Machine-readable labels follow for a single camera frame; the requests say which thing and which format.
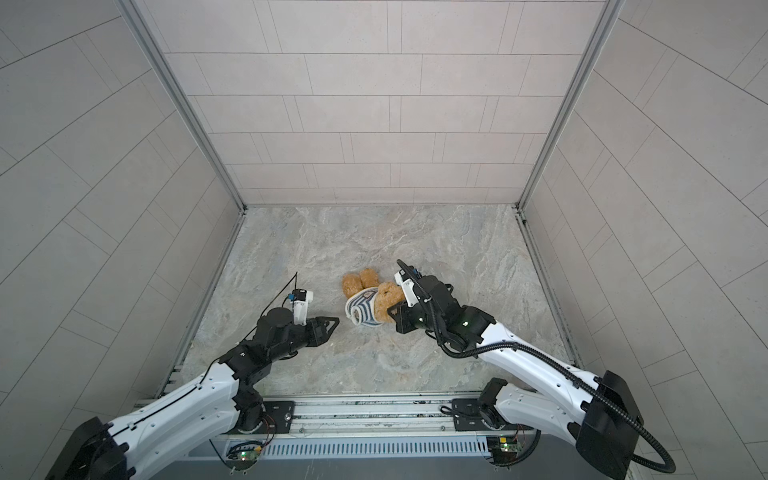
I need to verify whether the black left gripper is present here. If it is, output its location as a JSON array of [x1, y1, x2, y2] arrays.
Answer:
[[267, 318, 342, 364]]

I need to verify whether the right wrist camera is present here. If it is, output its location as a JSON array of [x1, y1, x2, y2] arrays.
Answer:
[[395, 259, 426, 307]]

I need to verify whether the aluminium right corner post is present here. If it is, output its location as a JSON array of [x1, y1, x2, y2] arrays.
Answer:
[[517, 0, 624, 216]]

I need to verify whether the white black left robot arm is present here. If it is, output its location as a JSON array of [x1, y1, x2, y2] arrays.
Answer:
[[46, 307, 340, 479]]

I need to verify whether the aluminium left corner post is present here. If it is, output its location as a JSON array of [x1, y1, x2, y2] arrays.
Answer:
[[115, 0, 247, 215]]

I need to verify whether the left green circuit board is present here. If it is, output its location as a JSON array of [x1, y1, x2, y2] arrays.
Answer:
[[225, 441, 265, 472]]

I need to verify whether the blue white striped sweater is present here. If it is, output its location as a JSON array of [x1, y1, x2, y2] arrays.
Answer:
[[345, 287, 382, 327]]

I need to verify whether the thin black left cable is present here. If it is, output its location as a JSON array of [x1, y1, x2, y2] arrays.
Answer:
[[200, 272, 300, 385]]

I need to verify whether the right green circuit board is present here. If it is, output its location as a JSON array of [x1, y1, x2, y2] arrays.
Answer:
[[486, 437, 520, 467]]

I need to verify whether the black corrugated cable conduit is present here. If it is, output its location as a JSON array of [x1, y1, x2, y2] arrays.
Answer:
[[397, 259, 677, 475]]

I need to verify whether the aluminium corner post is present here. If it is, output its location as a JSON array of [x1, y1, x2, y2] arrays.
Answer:
[[115, 0, 247, 215], [517, 0, 624, 216]]

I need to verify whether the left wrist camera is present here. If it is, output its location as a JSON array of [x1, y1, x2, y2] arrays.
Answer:
[[286, 288, 314, 326]]

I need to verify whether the green circuit board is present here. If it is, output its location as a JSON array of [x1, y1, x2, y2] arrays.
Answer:
[[225, 441, 265, 472], [486, 437, 520, 467]]

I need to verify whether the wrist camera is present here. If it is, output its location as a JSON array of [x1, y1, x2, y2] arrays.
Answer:
[[395, 259, 426, 307], [286, 288, 314, 326]]

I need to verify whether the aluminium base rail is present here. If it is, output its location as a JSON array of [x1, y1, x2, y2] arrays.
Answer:
[[176, 394, 549, 470]]

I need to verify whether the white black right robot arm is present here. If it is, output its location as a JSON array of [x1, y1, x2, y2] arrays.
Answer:
[[389, 272, 644, 479]]

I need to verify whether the brown teddy bear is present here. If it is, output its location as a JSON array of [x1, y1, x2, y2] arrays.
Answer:
[[341, 268, 405, 327]]

